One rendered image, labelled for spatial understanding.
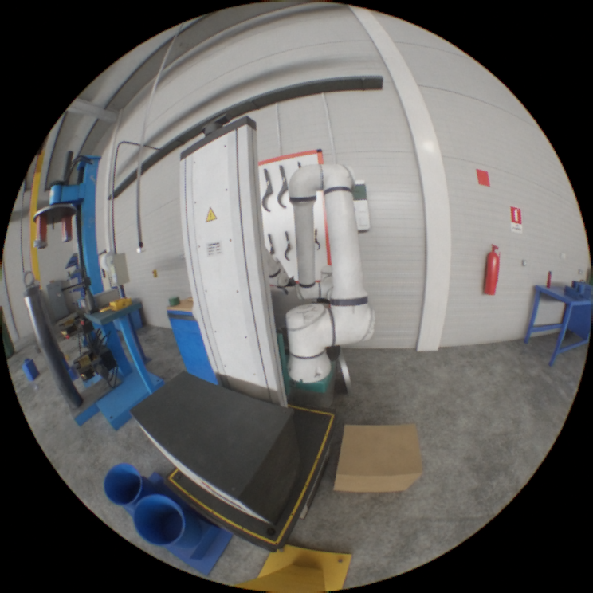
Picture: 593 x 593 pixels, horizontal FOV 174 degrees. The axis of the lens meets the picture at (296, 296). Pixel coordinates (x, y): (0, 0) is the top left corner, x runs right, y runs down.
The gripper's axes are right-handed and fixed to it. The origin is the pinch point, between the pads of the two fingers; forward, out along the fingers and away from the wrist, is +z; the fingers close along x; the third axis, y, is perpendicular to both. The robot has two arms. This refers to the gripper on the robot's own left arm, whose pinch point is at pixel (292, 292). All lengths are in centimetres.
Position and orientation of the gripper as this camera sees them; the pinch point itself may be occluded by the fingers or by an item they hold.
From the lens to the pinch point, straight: 156.6
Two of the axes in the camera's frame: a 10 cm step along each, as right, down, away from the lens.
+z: 4.3, 6.5, 6.3
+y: 3.3, -7.6, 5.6
